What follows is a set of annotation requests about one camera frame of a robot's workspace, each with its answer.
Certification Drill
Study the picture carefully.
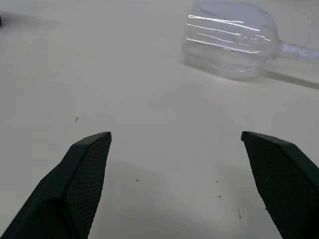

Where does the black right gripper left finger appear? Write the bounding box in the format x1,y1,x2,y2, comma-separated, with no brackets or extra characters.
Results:
0,131,112,239

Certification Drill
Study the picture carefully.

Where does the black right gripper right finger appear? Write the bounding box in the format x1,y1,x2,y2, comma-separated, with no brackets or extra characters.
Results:
240,130,319,239

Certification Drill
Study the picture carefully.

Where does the clear plastic cup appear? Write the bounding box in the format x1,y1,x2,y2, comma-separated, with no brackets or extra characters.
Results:
181,0,319,81

